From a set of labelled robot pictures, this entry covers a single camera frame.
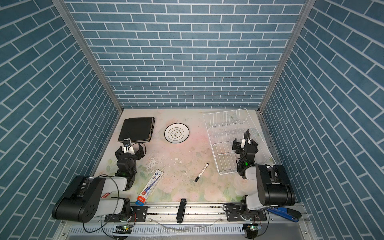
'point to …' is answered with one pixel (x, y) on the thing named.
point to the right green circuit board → (252, 228)
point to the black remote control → (181, 210)
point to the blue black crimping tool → (288, 213)
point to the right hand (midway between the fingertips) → (244, 137)
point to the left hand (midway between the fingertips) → (131, 144)
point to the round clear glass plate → (176, 133)
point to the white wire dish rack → (222, 127)
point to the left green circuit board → (122, 229)
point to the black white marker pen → (201, 173)
